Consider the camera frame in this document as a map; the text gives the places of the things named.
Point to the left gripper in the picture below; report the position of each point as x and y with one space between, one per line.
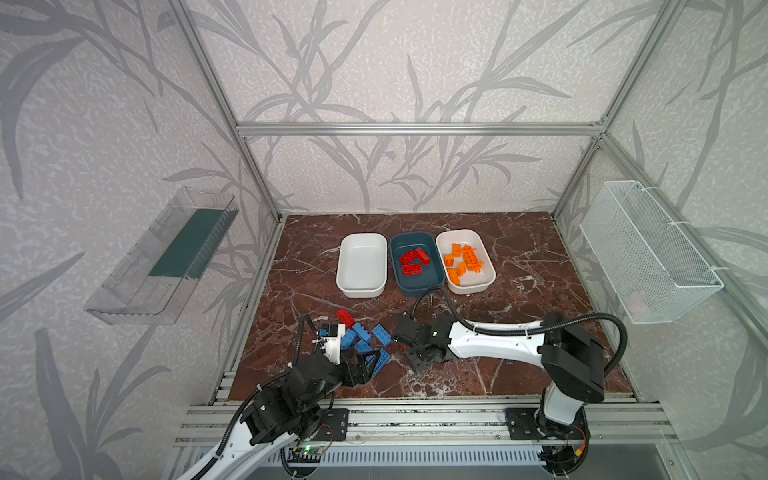
352 370

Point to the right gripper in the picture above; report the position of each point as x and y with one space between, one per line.
417 355

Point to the red brick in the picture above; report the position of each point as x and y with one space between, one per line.
412 270
422 256
346 318

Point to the red brick sloped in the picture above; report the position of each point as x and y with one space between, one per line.
408 258

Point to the orange lego chassis plate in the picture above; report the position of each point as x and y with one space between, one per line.
471 260

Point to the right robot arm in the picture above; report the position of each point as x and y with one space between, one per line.
571 356

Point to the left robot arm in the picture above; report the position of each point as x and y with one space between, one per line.
285 410

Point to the blue brick lower middle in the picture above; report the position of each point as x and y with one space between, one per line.
362 347

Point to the blue brick upside down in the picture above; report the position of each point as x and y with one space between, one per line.
383 359

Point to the blue brick long left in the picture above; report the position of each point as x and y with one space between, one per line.
348 340

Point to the blue brick centre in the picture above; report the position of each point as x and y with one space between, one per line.
382 335

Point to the blue brick upper left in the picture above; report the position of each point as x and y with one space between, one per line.
363 334

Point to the right white plastic bin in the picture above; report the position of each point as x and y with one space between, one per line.
471 282

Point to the white plastic bin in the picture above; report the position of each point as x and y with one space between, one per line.
471 282
362 265

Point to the teal plastic bin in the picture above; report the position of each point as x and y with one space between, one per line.
432 275

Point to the green circuit board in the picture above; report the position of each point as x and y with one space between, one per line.
304 454

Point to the left white plastic bin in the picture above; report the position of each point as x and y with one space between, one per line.
362 265

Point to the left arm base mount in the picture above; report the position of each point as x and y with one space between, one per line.
328 425

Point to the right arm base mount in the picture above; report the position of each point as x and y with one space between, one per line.
531 424

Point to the clear wall shelf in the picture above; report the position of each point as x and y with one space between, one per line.
155 280

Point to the white wire basket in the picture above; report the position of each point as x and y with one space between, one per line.
655 270

